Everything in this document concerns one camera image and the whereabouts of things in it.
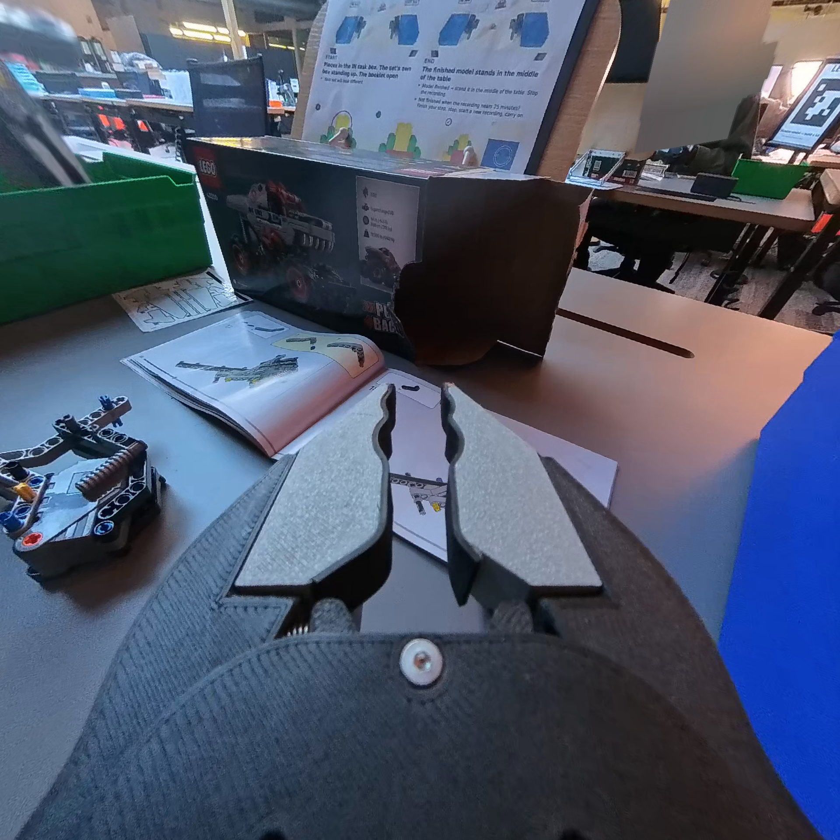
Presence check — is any black white marker sign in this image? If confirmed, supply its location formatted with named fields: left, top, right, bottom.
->
left=766, top=59, right=840, bottom=153

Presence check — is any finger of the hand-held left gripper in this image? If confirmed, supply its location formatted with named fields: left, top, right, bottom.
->
left=0, top=62, right=91, bottom=191

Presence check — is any dark toy set box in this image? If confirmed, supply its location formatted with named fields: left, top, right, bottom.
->
left=182, top=136, right=592, bottom=366

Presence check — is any small black case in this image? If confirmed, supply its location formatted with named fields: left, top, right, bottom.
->
left=688, top=172, right=740, bottom=200

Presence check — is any grey desk with black legs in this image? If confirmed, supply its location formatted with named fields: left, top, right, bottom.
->
left=577, top=172, right=840, bottom=316

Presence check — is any blue plastic bin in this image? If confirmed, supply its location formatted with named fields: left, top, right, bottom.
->
left=717, top=331, right=840, bottom=840

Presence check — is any black mesh office chair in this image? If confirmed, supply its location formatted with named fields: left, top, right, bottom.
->
left=187, top=56, right=270, bottom=140

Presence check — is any green plastic bin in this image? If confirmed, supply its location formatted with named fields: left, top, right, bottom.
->
left=0, top=154, right=215, bottom=327

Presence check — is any instruction poster on stand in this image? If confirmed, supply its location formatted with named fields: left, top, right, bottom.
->
left=289, top=0, right=622, bottom=183

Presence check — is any cluttered work table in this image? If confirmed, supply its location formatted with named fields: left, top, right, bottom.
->
left=0, top=59, right=194, bottom=158

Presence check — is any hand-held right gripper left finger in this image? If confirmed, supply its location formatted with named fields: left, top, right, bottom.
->
left=233, top=382, right=396, bottom=605

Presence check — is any small green bin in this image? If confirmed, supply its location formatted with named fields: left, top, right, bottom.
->
left=730, top=157, right=812, bottom=201

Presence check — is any small toy box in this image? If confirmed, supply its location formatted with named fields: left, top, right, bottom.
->
left=566, top=149, right=626, bottom=186

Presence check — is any grey black toy brick model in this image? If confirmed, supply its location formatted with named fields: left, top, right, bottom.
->
left=0, top=395, right=166, bottom=580

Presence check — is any white instruction booklet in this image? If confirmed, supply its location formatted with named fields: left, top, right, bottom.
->
left=120, top=310, right=620, bottom=567

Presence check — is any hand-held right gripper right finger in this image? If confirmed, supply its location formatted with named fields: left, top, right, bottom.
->
left=441, top=382, right=605, bottom=608

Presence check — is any white sticker sheet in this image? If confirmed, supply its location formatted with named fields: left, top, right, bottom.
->
left=112, top=271, right=242, bottom=333

